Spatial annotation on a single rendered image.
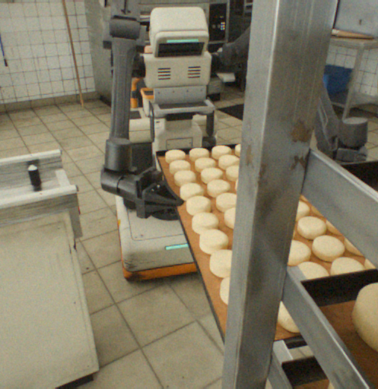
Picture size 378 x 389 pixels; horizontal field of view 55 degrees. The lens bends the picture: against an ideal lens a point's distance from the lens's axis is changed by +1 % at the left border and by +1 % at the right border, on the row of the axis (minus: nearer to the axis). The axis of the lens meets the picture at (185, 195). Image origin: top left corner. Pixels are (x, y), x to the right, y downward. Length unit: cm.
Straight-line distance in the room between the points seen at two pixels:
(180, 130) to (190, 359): 101
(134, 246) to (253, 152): 167
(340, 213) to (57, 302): 118
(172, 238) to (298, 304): 164
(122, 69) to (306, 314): 83
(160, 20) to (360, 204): 135
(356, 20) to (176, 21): 133
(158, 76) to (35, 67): 371
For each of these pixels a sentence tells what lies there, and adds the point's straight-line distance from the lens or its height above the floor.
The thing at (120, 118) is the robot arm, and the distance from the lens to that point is 93.
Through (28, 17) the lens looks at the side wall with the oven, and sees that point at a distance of 510.
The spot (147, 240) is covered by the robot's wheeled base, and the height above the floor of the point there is 28.
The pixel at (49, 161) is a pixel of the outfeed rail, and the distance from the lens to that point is 137.
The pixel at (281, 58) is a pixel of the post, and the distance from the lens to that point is 19.
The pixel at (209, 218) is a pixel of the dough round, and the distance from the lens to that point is 68.
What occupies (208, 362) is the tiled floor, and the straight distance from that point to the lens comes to 173.
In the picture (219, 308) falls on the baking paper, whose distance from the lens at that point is 56.
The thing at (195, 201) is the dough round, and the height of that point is 104.
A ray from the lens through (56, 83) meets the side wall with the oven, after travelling 524.
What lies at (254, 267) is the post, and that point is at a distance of 25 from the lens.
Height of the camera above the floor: 142
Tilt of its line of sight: 31 degrees down
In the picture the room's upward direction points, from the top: straight up
